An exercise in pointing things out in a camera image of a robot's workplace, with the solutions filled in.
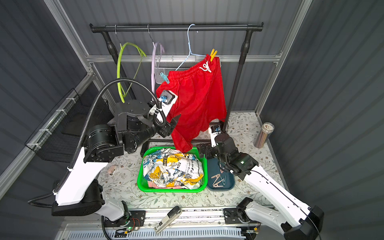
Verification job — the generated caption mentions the pink tie-dye shorts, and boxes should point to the pink tie-dye shorts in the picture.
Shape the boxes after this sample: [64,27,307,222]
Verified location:
[147,181,178,190]

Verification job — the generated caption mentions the blue clothespin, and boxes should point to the blue clothespin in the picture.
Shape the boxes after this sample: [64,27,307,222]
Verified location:
[160,73,170,84]

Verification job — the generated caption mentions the red shorts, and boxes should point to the red shorts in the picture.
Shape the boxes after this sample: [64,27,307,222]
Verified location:
[156,55,227,153]

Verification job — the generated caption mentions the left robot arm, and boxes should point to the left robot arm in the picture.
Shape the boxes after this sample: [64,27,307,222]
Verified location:
[28,78,179,228]

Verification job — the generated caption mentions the fallen pink clothespin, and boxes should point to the fallen pink clothespin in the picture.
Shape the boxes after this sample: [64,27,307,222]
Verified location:
[107,165,117,176]

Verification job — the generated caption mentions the light blue wire hanger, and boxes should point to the light blue wire hanger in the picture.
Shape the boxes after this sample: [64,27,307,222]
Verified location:
[175,24,206,71]

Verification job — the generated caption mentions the beige clothespin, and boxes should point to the beige clothespin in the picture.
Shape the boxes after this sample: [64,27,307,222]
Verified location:
[213,179,225,188]

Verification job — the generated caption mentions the green plastic hanger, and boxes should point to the green plastic hanger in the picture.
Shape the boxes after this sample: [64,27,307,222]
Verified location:
[110,37,147,102]

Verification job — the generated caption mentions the clear tube of sticks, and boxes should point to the clear tube of sticks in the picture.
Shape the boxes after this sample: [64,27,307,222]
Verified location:
[254,122,275,149]

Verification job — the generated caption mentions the yellow clothespin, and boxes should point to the yellow clothespin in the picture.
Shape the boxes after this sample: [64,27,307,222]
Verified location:
[210,49,218,62]

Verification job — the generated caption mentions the pink clothespin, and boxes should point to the pink clothespin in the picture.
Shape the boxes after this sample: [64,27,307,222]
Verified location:
[107,165,117,176]
[211,174,221,179]

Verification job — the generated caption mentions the silver black handheld device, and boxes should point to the silver black handheld device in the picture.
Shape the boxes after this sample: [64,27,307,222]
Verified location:
[154,206,182,234]

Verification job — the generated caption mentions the black wire wall basket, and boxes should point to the black wire wall basket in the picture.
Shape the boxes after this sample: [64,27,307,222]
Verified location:
[25,85,98,163]

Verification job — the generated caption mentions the white wire wall basket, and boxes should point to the white wire wall basket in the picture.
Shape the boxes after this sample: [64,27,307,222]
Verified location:
[150,56,205,85]

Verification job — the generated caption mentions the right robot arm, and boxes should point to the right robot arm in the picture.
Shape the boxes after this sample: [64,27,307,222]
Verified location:
[197,133,325,240]

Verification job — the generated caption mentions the teal clothespin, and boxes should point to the teal clothespin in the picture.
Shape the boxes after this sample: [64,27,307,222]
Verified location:
[218,178,226,186]

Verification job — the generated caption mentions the black clothes rack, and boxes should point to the black clothes rack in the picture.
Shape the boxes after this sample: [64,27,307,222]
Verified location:
[89,22,265,158]

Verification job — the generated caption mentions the lilac plastic hanger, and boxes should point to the lilac plastic hanger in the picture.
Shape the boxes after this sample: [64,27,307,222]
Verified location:
[147,25,165,94]

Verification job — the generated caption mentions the dark teal tray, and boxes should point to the dark teal tray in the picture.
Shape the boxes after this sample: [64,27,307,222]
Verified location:
[207,158,235,192]

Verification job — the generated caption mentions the comic print shorts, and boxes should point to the comic print shorts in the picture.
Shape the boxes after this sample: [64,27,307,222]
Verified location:
[142,148,205,190]

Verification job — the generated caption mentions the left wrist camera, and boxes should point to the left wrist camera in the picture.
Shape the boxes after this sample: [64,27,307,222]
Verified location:
[156,90,178,123]

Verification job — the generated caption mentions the green plastic basket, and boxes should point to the green plastic basket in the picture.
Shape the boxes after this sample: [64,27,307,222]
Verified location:
[137,147,208,193]

